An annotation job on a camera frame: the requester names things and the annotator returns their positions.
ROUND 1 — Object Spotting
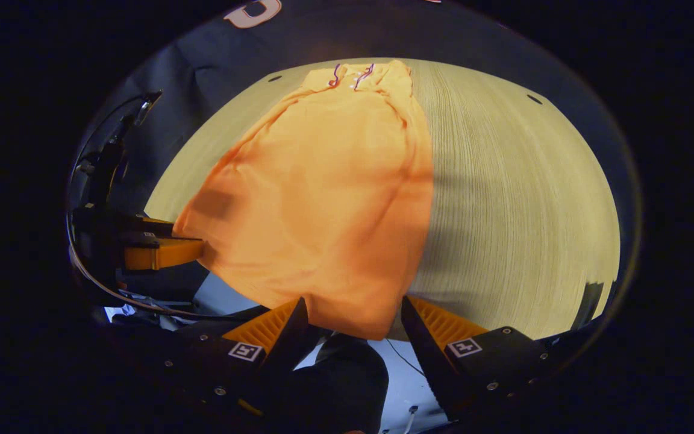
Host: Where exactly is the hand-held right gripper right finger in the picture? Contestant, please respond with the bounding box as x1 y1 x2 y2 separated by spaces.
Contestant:
401 295 564 423

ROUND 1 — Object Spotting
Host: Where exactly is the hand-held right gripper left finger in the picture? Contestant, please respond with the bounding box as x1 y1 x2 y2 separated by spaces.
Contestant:
160 297 310 423

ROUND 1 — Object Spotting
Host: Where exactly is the orange T-shirt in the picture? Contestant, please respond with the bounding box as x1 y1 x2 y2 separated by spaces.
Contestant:
173 59 435 341

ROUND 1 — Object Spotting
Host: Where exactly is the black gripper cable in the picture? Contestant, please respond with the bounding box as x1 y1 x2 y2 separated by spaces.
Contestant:
67 93 245 320

